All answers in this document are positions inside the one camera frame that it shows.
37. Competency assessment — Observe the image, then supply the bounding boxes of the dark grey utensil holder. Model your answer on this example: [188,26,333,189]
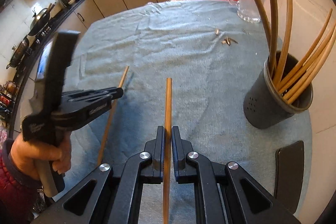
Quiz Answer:
[243,60,313,129]

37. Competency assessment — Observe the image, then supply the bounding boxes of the red jacket sleeve forearm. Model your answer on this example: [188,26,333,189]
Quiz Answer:
[1,139,41,223]

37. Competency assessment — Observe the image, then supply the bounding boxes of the person's left hand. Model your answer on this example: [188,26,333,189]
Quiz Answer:
[10,132,72,181]

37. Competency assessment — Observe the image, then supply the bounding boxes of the black wok on stove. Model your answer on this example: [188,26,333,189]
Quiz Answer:
[28,2,56,36]

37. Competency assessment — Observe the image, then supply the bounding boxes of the black smartphone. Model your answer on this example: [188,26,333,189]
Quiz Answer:
[274,140,305,214]

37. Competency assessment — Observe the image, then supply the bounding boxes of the blue terry towel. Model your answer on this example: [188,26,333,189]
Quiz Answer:
[35,1,311,223]

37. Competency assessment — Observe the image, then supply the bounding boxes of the garlic peel scraps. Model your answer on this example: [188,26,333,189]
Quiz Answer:
[214,28,238,46]

